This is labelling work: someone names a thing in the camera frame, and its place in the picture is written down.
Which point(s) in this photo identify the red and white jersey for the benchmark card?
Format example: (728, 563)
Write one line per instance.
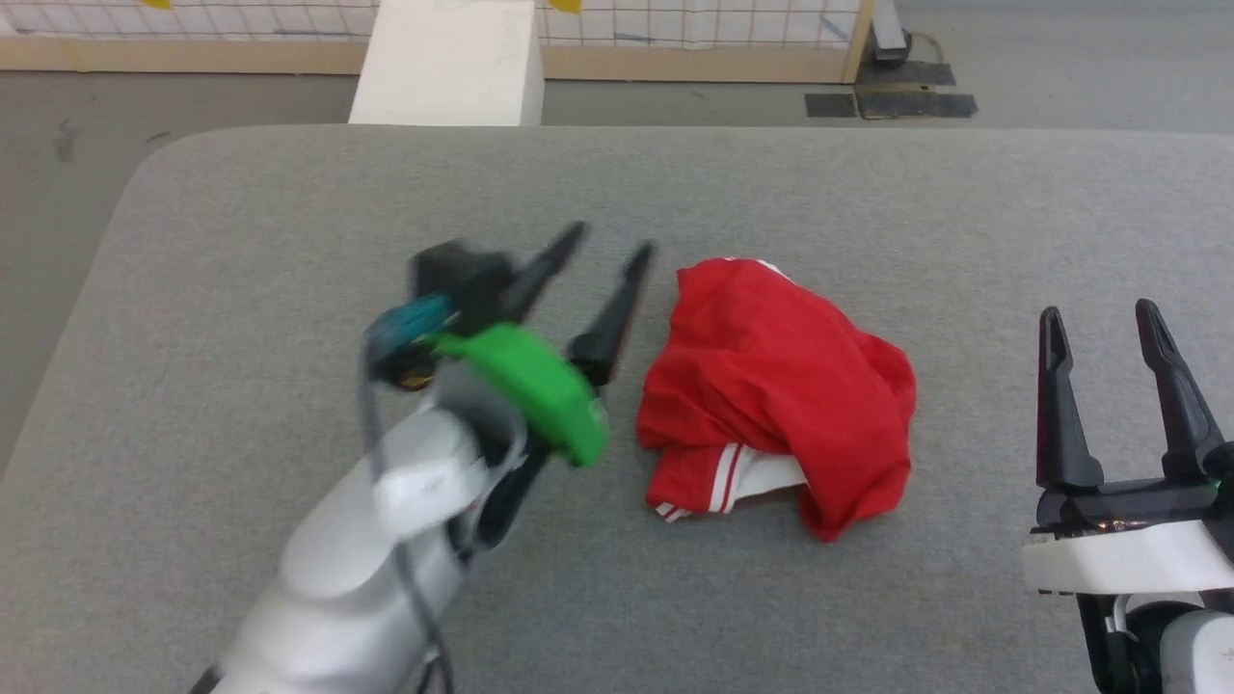
(771, 366)

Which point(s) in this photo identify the lemon print backdrop panel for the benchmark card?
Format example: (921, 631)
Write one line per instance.
(694, 29)

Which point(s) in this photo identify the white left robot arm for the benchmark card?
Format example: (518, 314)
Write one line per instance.
(337, 578)

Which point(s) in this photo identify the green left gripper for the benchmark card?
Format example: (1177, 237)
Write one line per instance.
(525, 386)

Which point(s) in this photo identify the white rectangular block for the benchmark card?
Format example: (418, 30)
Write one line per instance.
(453, 63)

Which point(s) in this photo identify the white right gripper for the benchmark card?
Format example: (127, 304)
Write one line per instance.
(1128, 554)

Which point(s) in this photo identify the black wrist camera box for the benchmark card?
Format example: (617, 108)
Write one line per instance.
(463, 280)

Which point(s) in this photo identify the grey floor device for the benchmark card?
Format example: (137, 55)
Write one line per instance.
(889, 34)

